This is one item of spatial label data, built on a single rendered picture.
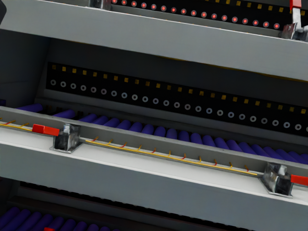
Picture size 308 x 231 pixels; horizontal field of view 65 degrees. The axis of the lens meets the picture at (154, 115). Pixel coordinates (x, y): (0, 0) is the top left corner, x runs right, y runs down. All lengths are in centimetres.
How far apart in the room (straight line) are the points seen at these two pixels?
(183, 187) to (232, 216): 7
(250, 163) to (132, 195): 16
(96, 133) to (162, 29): 17
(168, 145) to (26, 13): 26
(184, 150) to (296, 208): 14
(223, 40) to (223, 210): 21
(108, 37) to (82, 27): 4
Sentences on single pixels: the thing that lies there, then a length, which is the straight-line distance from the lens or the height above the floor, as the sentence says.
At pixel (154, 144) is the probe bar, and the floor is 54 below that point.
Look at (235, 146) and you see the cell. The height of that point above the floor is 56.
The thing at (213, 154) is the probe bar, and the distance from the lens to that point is 34.
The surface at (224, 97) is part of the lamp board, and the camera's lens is 47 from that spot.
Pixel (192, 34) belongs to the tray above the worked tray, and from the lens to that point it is 33.
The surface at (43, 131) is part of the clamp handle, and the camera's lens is 26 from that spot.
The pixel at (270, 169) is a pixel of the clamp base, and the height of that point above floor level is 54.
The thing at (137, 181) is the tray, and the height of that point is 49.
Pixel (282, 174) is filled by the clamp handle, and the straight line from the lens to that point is 33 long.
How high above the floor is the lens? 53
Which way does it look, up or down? 8 degrees up
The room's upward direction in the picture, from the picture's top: 11 degrees clockwise
